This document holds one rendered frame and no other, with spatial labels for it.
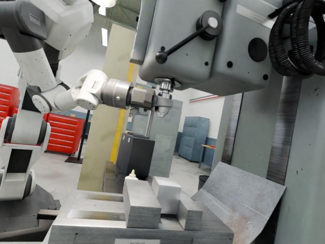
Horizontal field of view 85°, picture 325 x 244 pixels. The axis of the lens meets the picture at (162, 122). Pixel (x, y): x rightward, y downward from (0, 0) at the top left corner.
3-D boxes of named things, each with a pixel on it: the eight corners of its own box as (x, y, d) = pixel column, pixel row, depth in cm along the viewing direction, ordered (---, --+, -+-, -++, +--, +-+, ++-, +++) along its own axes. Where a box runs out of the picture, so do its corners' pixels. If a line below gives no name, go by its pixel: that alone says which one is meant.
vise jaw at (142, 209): (125, 227, 31) (130, 205, 31) (122, 193, 46) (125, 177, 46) (158, 229, 33) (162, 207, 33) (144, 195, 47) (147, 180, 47)
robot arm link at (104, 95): (120, 73, 55) (84, 66, 55) (108, 102, 50) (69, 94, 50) (124, 95, 65) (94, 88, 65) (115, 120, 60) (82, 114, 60)
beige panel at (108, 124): (63, 220, 188) (108, 13, 197) (70, 203, 226) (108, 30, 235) (112, 221, 204) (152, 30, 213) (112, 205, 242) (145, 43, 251)
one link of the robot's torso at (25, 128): (2, 141, 91) (22, 55, 97) (42, 144, 102) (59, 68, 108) (-1, 144, 80) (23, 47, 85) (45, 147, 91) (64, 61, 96)
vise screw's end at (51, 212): (36, 221, 33) (38, 211, 33) (39, 216, 35) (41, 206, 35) (59, 222, 34) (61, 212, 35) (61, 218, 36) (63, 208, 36)
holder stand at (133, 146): (125, 175, 84) (134, 134, 85) (115, 163, 104) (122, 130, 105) (148, 176, 90) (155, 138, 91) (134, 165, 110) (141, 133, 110)
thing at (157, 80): (158, 76, 51) (159, 74, 51) (151, 82, 59) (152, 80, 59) (184, 84, 54) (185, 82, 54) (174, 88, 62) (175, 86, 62)
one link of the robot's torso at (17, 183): (-11, 189, 100) (6, 111, 90) (32, 187, 112) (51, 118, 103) (-18, 210, 88) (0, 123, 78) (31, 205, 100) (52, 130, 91)
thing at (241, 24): (219, 71, 48) (236, -20, 49) (182, 86, 71) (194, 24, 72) (272, 89, 53) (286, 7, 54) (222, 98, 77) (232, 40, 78)
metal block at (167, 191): (153, 213, 37) (159, 184, 37) (148, 200, 43) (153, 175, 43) (176, 214, 39) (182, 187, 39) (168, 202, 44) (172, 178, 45)
